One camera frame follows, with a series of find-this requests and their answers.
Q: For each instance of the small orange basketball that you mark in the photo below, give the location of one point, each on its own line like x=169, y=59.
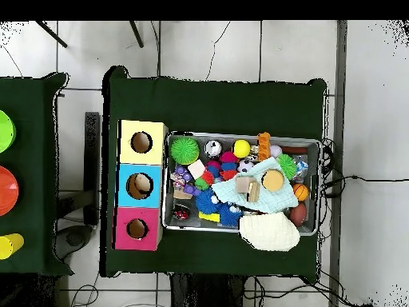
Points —
x=300, y=192

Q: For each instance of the green plastic plate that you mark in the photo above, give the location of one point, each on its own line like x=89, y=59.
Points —
x=6, y=131

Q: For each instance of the crumpled printed paper ball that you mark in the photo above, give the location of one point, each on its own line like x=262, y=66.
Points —
x=177, y=182

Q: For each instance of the toy hamburger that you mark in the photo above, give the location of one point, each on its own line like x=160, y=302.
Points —
x=272, y=180

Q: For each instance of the yellow ball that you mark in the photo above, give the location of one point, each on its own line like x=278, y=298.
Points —
x=241, y=148

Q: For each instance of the yellow plastic cup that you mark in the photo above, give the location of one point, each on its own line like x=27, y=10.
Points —
x=9, y=245

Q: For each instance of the small brown football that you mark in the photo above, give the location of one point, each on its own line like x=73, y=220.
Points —
x=298, y=214

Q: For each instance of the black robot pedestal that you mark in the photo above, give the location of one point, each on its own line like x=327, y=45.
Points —
x=204, y=292

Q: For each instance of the wooden box with three holes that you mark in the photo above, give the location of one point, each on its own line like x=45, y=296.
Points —
x=140, y=195

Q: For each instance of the black upright post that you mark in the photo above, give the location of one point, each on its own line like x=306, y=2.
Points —
x=92, y=166

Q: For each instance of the orange plastic toy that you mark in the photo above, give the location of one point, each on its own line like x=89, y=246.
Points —
x=264, y=146

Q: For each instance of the light teal waffle cloth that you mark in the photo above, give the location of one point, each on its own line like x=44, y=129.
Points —
x=274, y=200

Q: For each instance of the orange plastic plate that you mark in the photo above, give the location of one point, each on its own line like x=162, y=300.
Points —
x=8, y=190

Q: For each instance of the plain wooden block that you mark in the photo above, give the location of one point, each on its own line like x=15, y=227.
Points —
x=243, y=184

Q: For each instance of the cream waffle cloth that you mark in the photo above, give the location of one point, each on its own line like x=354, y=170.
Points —
x=271, y=232

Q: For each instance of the black metal leg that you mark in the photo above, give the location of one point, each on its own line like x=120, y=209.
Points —
x=136, y=33
x=51, y=33

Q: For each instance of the grey round base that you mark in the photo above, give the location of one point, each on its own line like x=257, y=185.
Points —
x=75, y=238

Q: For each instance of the dark green side tablecloth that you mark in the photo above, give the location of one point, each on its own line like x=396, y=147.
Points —
x=32, y=96

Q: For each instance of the large green spiky ball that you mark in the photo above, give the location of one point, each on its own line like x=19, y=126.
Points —
x=184, y=150

